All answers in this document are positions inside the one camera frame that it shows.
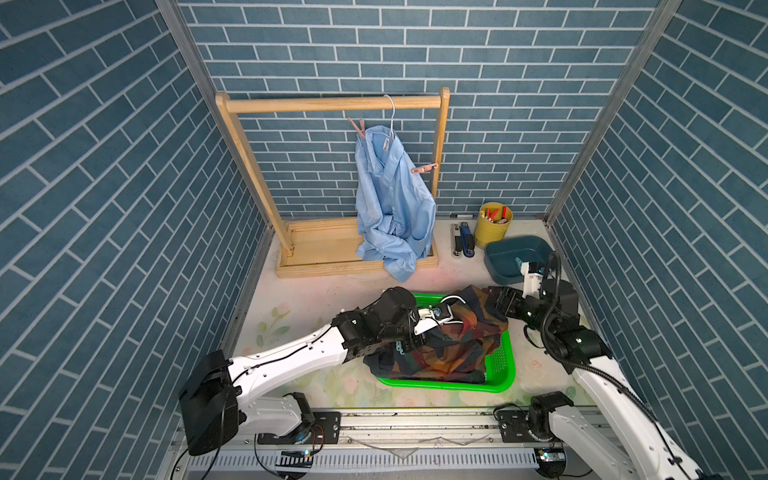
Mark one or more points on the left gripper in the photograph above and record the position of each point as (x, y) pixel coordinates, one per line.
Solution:
(415, 342)

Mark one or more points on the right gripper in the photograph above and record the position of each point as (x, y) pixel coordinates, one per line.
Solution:
(512, 295)

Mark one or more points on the white wire hanger plaid shirt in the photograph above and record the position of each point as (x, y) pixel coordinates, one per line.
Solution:
(446, 304)

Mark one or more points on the plaid long-sleeve shirt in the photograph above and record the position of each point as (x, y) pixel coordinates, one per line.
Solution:
(454, 352)

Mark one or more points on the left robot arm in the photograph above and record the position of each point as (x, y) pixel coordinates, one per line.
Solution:
(224, 396)

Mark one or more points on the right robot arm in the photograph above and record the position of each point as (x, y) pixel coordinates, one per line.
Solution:
(641, 449)

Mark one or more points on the red clothespins in bucket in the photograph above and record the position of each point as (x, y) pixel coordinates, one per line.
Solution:
(495, 215)

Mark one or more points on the light blue long-sleeve shirt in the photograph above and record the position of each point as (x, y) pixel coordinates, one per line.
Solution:
(396, 211)

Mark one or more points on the teal plastic tub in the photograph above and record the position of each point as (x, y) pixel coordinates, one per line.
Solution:
(500, 257)

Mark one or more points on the green plastic basket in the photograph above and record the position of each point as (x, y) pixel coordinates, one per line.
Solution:
(501, 370)

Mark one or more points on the white black stapler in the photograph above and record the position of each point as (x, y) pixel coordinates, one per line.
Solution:
(457, 250)

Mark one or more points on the blue black stapler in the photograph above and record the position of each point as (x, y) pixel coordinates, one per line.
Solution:
(467, 238)

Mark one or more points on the yellow metal bucket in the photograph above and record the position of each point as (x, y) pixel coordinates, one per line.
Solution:
(487, 232)

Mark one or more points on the wooden clothes rack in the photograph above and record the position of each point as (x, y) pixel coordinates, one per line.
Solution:
(311, 248)

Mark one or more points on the pink clothespin left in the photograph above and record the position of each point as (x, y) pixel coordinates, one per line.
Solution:
(359, 127)

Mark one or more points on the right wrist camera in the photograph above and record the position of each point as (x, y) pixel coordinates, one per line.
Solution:
(532, 278)

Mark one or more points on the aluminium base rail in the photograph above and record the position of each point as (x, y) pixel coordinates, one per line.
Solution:
(412, 443)

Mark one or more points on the white wire hanger blue shirt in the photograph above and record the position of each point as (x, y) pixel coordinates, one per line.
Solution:
(392, 116)

